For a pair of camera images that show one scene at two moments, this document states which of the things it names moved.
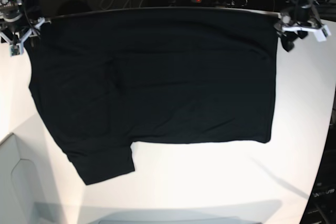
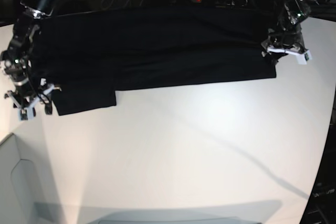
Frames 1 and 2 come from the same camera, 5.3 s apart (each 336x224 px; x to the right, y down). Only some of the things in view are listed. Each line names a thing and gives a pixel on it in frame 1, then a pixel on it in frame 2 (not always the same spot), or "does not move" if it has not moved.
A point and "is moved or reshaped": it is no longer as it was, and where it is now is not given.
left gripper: (302, 18) -> (288, 39)
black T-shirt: (104, 81) is moved or reshaped
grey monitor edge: (187, 220) does not move
